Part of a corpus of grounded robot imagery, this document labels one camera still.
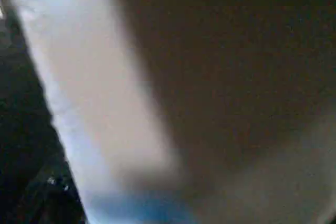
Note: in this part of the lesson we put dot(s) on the black work mat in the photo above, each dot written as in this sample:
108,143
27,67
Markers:
23,103

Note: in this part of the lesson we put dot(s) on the white plastic table leg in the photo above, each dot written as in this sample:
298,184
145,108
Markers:
199,87

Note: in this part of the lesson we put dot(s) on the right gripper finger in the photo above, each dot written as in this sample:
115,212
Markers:
44,198

